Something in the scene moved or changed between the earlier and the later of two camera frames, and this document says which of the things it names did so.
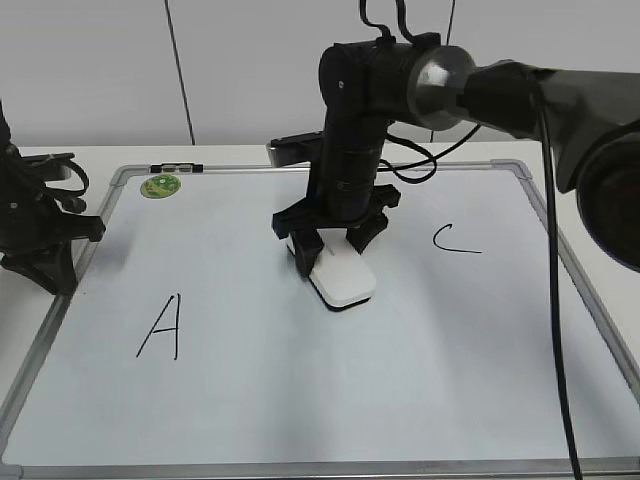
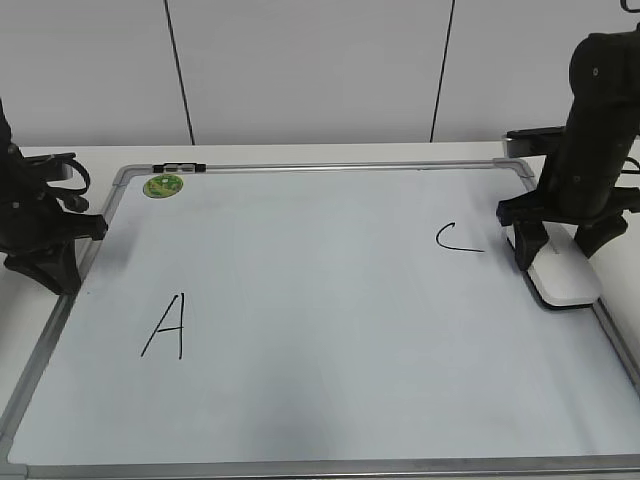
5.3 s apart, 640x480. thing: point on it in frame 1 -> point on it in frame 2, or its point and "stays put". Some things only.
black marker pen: [177, 168] stays put
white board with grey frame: [190, 348] stays put
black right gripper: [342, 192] -> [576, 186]
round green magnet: [159, 186] stays put
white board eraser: [341, 274] -> [563, 276]
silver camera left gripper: [59, 166] stays put
